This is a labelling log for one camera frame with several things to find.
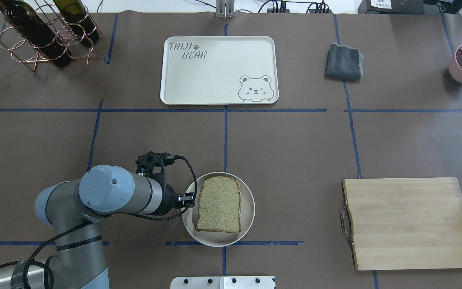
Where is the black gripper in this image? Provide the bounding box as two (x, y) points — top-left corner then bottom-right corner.
(162, 183), (196, 215)

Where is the toast bread slice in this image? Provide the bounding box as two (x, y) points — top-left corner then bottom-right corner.
(195, 176), (241, 234)

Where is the white round plate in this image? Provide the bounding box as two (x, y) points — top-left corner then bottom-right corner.
(182, 172), (255, 247)

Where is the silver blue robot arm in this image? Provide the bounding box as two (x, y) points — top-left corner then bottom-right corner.
(10, 162), (197, 289)

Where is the white bear serving tray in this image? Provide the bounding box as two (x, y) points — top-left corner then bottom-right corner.
(160, 35), (279, 106)

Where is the grey folded cloth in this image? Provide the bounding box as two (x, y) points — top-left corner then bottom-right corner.
(324, 43), (363, 81)

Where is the wooden cutting board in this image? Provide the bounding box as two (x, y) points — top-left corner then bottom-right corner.
(340, 177), (462, 271)

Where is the dark wine bottle right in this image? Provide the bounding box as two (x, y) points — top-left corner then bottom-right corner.
(53, 0), (100, 47)

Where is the dark wine bottle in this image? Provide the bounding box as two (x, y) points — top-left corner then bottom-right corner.
(0, 0), (71, 67)
(53, 0), (100, 47)

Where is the dark wine bottle left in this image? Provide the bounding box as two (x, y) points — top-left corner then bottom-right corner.
(0, 0), (71, 67)

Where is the black computer box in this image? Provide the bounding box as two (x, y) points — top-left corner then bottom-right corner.
(358, 0), (441, 15)

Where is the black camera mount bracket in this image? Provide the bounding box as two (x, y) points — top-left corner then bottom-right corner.
(135, 151), (169, 190)

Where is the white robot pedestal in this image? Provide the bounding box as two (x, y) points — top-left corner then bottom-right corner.
(170, 276), (276, 289)

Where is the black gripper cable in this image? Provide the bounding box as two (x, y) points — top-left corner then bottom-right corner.
(0, 155), (198, 289)

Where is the aluminium frame post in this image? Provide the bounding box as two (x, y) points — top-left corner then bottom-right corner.
(216, 0), (236, 19)

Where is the copper wire bottle rack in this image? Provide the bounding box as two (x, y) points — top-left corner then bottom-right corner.
(0, 0), (102, 72)

